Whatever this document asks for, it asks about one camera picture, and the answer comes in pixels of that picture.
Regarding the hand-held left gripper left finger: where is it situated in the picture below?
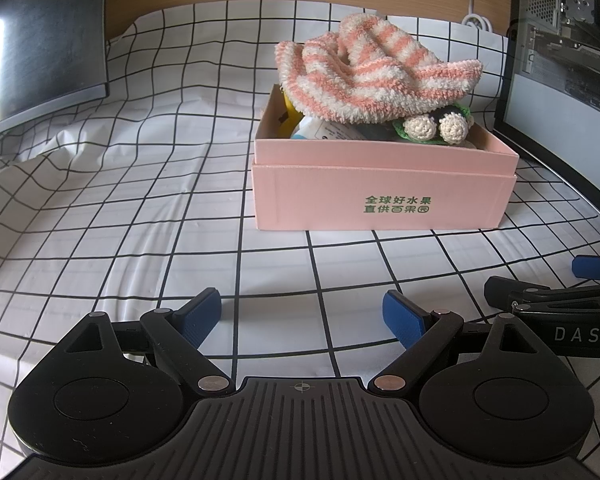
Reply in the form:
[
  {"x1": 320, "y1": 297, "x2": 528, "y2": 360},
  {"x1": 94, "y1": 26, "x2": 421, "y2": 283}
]
[{"x1": 55, "y1": 287, "x2": 233, "y2": 396}]

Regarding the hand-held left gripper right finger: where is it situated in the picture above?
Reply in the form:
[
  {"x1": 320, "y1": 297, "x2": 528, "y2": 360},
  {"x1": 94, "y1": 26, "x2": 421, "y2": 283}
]
[{"x1": 370, "y1": 289, "x2": 551, "y2": 396}]

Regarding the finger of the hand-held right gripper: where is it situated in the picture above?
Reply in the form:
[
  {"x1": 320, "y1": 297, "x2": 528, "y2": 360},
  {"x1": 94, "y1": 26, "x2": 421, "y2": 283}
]
[
  {"x1": 484, "y1": 276, "x2": 600, "y2": 314},
  {"x1": 571, "y1": 255, "x2": 600, "y2": 281}
]

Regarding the pink cardboard box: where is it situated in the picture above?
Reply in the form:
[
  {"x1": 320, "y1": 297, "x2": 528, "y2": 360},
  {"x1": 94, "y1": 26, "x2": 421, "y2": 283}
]
[{"x1": 252, "y1": 82, "x2": 520, "y2": 232}]

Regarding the crochet doll with green dress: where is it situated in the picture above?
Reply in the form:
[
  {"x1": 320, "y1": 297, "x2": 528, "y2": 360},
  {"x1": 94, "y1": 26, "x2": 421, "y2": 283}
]
[{"x1": 392, "y1": 102, "x2": 476, "y2": 145}]

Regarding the blue white snack packet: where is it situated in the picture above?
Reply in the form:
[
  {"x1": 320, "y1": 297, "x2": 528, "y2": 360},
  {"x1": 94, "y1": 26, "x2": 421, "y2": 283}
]
[{"x1": 290, "y1": 117, "x2": 361, "y2": 141}]

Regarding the yellow plush toy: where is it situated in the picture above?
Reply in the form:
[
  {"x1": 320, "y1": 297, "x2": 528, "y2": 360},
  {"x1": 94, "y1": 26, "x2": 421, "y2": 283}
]
[{"x1": 280, "y1": 92, "x2": 306, "y2": 136}]

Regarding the pink white striped fluffy cloth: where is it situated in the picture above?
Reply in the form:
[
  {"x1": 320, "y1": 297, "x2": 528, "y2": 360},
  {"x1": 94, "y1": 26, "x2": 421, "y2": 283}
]
[{"x1": 274, "y1": 14, "x2": 482, "y2": 126}]

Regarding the black grid white tablecloth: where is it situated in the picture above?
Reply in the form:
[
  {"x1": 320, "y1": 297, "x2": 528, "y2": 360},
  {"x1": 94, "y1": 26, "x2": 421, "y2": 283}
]
[{"x1": 0, "y1": 0, "x2": 600, "y2": 480}]

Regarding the black computer monitor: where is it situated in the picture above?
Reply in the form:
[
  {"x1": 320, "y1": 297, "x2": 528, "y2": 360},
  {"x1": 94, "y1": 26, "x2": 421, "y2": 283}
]
[{"x1": 0, "y1": 0, "x2": 110, "y2": 133}]

